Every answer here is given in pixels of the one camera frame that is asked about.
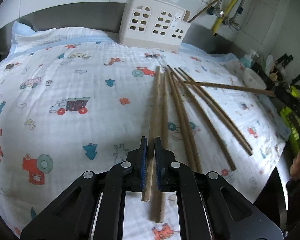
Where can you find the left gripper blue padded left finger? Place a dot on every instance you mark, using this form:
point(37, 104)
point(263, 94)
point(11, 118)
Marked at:
point(92, 207)

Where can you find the dark utensil pot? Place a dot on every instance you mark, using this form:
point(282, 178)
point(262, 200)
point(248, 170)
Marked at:
point(275, 71)

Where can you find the green plastic basket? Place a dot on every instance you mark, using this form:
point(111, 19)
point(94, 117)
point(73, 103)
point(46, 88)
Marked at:
point(292, 121)

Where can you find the white utensil holder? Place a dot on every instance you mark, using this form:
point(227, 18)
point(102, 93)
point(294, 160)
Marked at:
point(153, 24)

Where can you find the teal soap dispenser bottle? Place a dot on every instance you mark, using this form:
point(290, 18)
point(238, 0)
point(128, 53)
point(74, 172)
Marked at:
point(248, 59)

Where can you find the brown wooden chopstick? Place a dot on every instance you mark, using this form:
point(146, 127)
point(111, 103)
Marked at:
point(216, 108)
point(157, 211)
point(189, 130)
point(203, 10)
point(213, 142)
point(187, 144)
point(146, 193)

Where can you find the person right hand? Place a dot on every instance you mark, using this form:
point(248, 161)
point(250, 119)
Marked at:
point(295, 168)

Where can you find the white ceramic bowl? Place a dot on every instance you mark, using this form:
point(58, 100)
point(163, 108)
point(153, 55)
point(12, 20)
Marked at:
point(252, 80)

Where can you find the printed white cloth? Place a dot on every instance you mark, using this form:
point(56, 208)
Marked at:
point(73, 99)

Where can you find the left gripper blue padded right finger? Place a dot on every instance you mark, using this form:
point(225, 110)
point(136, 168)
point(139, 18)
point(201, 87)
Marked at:
point(208, 206)

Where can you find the red handled water valve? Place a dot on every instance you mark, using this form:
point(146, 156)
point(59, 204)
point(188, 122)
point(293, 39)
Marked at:
point(215, 10)

